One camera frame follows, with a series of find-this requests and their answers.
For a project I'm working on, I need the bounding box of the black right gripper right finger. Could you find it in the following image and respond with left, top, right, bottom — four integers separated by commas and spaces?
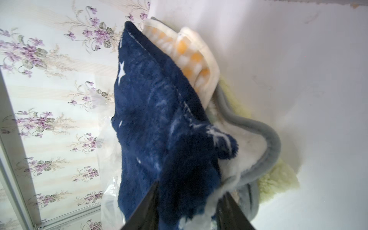
216, 192, 255, 230

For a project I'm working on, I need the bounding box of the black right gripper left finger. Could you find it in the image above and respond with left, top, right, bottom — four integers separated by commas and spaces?
121, 181, 159, 230

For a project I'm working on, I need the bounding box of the light green blanket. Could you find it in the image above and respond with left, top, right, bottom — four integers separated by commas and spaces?
219, 77, 300, 204

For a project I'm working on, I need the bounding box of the clear plastic vacuum bag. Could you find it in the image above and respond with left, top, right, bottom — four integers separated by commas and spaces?
93, 95, 125, 230

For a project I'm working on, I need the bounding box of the navy blue star blanket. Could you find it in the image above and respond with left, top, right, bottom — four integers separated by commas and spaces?
111, 22, 238, 230

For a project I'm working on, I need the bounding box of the orange checkered blanket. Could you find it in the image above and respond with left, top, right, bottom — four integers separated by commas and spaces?
142, 19, 220, 109

